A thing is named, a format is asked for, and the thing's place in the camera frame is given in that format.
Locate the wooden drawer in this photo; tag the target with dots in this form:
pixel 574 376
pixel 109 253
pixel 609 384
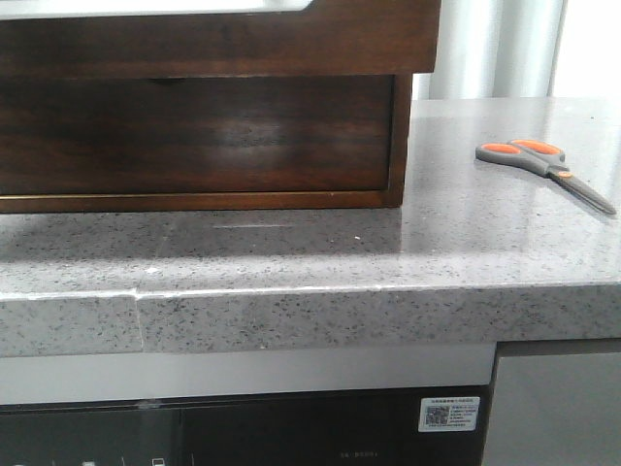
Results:
pixel 327 38
pixel 194 141

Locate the grey orange scissors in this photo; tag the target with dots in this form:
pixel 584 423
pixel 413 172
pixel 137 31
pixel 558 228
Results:
pixel 546 161

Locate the dark wooden drawer cabinet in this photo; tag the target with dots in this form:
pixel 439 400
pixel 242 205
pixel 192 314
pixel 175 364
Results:
pixel 400 145

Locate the black built-in appliance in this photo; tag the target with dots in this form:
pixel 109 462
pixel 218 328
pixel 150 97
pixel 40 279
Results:
pixel 344 427

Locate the white QR code sticker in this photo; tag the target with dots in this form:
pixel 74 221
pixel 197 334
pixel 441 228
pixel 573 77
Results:
pixel 448 414

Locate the white grey curtain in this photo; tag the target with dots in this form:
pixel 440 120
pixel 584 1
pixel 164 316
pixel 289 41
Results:
pixel 494 49

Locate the grey cabinet door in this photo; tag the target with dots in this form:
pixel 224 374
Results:
pixel 555 403

